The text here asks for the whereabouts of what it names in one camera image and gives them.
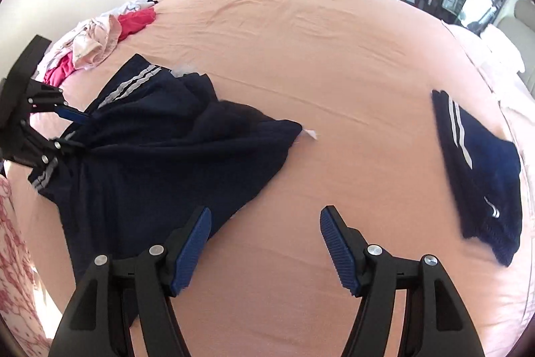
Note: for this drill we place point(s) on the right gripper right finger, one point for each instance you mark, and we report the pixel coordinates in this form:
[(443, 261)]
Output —
[(436, 321)]

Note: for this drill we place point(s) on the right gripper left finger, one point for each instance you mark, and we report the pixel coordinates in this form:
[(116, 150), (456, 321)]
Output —
[(96, 322)]

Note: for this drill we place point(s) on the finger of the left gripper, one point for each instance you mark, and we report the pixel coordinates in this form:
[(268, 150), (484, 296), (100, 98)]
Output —
[(47, 98), (36, 151)]

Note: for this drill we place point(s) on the dark navy striped shorts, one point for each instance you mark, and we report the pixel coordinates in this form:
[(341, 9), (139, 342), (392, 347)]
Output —
[(155, 146)]

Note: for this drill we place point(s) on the red garment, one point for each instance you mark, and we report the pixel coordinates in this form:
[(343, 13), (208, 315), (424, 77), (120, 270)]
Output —
[(125, 26)]

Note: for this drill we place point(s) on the pink floral garment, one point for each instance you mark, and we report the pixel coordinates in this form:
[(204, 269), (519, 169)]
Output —
[(94, 41)]

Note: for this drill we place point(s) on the pink floral pajama clothing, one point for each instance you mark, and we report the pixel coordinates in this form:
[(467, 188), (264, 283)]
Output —
[(18, 308)]

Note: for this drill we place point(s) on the folded blue striped shorts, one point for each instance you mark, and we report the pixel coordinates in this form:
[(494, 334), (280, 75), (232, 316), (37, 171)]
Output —
[(484, 175)]

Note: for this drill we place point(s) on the pink bed sheet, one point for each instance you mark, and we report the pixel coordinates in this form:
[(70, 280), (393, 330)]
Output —
[(358, 75)]

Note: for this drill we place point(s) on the white pillow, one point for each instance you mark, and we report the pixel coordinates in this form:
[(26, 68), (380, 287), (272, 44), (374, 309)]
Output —
[(503, 48)]

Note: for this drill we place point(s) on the grey padded headboard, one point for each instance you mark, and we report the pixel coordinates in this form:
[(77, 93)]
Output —
[(518, 26)]

